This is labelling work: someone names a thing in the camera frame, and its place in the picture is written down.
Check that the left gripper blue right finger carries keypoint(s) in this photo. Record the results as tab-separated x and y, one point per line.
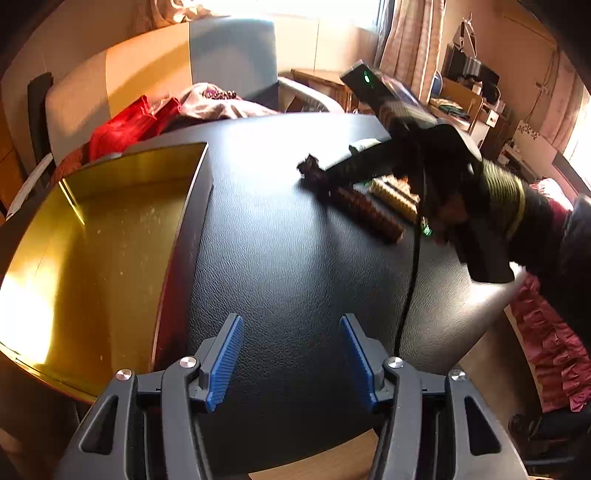
365	358

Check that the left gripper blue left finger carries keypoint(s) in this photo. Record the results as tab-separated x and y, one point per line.
217	357

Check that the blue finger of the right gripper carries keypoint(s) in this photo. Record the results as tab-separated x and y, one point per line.
310	170

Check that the cracker pack green ends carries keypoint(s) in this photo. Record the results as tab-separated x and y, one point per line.
396	193

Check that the brown chocolate biscuit pack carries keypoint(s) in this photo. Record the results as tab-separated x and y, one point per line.
364	212

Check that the cluttered wooden shelf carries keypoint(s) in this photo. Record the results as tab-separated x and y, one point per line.
466	92

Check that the wooden side table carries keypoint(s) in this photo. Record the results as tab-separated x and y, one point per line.
329	83

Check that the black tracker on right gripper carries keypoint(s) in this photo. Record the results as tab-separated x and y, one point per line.
389	99

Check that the checked curtain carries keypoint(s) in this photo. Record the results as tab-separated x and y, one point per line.
413	46

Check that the pink patterned cloth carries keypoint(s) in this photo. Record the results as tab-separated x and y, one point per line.
207	102

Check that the grey and yellow armchair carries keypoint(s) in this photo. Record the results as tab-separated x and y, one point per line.
232	53

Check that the red box with gold interior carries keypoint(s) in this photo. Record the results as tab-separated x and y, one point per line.
101	278

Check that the red cloth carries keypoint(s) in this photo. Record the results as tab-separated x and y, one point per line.
139	121

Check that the pink ruffled bedding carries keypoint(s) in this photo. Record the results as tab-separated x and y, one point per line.
552	308

